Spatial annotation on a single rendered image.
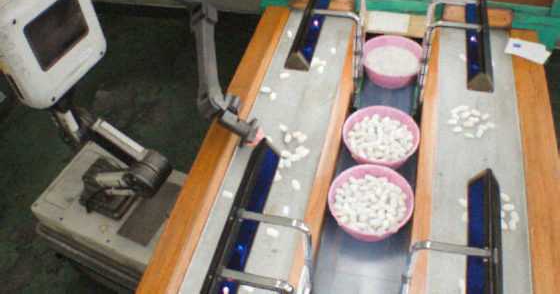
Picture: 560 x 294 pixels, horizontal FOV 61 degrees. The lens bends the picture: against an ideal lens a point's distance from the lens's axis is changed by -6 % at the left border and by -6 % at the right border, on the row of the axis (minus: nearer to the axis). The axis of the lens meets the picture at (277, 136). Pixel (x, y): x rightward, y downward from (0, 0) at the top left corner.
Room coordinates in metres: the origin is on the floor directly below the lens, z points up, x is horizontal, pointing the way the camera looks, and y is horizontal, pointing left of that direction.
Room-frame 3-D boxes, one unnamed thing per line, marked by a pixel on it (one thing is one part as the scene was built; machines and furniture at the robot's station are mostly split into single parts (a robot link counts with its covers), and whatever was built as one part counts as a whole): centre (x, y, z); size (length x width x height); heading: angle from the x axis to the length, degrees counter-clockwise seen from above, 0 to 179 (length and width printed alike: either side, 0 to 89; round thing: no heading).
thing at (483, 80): (1.33, -0.71, 1.08); 0.62 x 0.08 x 0.07; 161
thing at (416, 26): (1.79, -0.57, 0.77); 0.33 x 0.15 x 0.01; 71
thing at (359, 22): (1.48, -0.25, 0.90); 0.20 x 0.19 x 0.45; 161
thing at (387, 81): (1.58, -0.50, 0.72); 0.27 x 0.27 x 0.10
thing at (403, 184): (0.90, -0.27, 0.72); 0.27 x 0.27 x 0.10
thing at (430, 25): (1.35, -0.63, 0.90); 0.20 x 0.19 x 0.45; 161
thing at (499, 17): (1.73, -0.91, 0.83); 0.30 x 0.06 x 0.07; 71
